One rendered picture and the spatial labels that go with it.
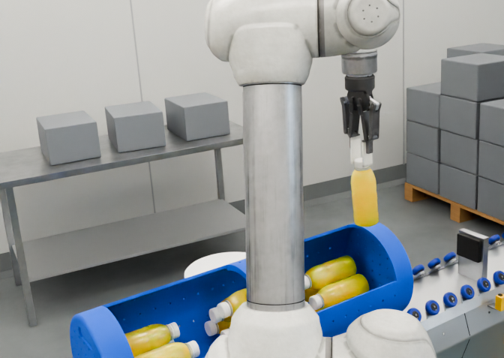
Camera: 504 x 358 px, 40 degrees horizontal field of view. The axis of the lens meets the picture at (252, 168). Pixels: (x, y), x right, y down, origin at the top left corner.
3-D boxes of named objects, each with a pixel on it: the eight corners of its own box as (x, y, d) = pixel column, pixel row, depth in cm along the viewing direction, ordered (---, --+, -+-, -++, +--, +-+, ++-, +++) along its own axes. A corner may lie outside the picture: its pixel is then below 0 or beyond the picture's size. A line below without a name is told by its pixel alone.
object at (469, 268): (487, 281, 221) (488, 236, 216) (478, 285, 219) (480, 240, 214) (462, 271, 229) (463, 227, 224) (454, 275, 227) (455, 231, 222)
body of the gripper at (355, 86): (382, 73, 171) (382, 109, 174) (359, 70, 178) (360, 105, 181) (359, 77, 167) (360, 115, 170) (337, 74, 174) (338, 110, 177)
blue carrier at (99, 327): (414, 330, 192) (415, 236, 183) (122, 464, 148) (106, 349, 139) (347, 291, 215) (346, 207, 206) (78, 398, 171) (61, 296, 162)
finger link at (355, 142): (352, 138, 178) (349, 137, 179) (352, 163, 180) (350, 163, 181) (360, 136, 180) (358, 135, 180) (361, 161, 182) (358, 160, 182)
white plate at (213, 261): (243, 245, 235) (243, 248, 235) (169, 266, 221) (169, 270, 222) (289, 272, 212) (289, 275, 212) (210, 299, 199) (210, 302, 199)
